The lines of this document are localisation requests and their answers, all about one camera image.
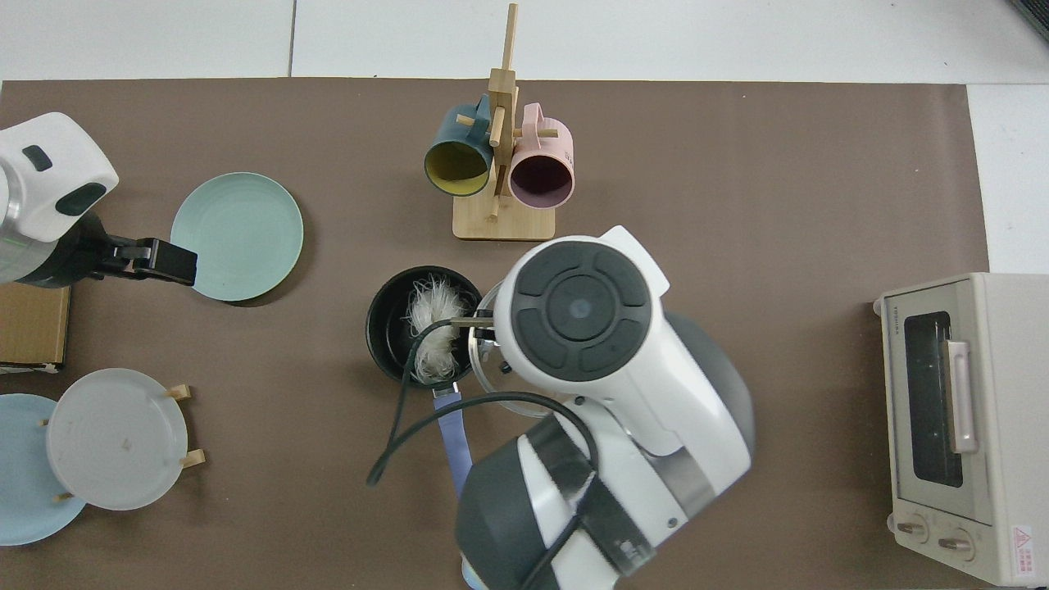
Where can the glass lid blue knob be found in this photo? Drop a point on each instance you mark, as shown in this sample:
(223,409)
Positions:
(480,360)

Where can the white vermicelli bundle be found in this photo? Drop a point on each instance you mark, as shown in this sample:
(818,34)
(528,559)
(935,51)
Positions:
(434,360)

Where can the pale green plate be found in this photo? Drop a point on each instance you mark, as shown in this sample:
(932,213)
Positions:
(238,238)

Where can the wooden plate rack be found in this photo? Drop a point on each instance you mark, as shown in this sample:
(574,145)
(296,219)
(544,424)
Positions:
(178,392)

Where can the grey plate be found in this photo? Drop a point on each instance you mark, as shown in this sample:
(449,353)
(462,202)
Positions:
(115,442)

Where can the light blue plate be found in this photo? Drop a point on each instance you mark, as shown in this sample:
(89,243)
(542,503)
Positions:
(20,492)

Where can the wooden cup stand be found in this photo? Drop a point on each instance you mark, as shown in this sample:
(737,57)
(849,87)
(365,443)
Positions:
(501,221)

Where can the pink mug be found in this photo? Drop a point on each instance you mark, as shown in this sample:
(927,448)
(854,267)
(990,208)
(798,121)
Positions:
(541,180)

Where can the teal mug yellow inside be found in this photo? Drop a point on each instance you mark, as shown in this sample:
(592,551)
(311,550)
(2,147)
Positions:
(455,168)

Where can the brown table cloth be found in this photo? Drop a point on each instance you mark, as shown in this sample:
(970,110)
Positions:
(737,205)

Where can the pale toaster oven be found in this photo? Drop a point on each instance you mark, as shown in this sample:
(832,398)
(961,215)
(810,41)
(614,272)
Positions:
(1000,410)

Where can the black device edge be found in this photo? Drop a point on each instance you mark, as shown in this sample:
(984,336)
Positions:
(1037,12)

